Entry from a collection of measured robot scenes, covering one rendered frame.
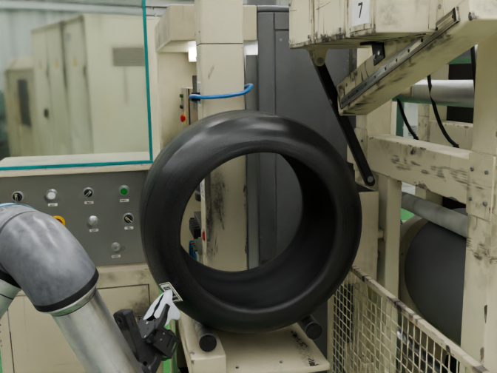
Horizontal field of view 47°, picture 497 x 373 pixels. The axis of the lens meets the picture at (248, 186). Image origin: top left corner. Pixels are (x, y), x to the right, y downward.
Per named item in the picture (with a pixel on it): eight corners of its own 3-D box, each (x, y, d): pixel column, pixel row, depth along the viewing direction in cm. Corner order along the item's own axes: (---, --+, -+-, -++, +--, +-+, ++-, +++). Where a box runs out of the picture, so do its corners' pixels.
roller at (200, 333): (184, 301, 178) (184, 288, 177) (199, 300, 179) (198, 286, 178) (199, 353, 144) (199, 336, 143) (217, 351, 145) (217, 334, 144)
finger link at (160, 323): (163, 308, 138) (146, 340, 133) (157, 303, 137) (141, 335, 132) (174, 306, 135) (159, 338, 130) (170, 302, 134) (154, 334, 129)
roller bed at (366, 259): (313, 266, 201) (313, 183, 196) (353, 263, 204) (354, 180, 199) (333, 286, 182) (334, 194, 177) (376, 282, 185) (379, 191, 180)
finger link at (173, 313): (183, 301, 143) (167, 333, 137) (166, 287, 140) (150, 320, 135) (191, 300, 141) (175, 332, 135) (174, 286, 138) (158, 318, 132)
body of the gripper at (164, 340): (162, 338, 140) (140, 384, 133) (137, 318, 137) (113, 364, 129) (182, 336, 135) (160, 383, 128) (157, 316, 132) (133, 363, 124)
